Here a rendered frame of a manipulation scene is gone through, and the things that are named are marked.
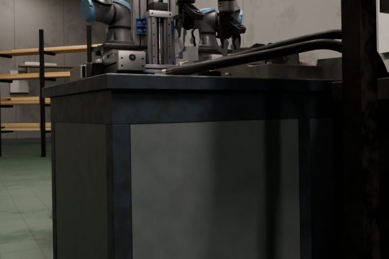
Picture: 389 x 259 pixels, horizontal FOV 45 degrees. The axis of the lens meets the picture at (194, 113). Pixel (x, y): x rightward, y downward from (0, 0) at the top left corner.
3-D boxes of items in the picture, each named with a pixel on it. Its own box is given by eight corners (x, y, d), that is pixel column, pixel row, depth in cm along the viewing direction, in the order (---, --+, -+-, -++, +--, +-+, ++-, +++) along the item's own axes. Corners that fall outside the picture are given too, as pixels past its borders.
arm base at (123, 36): (101, 48, 243) (101, 29, 243) (129, 49, 249) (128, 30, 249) (109, 44, 229) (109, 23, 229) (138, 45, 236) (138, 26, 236)
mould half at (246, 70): (193, 88, 202) (193, 57, 202) (242, 89, 215) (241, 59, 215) (268, 81, 159) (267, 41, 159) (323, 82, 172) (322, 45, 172)
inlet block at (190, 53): (171, 63, 192) (171, 50, 192) (182, 63, 195) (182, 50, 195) (187, 59, 181) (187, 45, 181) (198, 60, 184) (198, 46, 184)
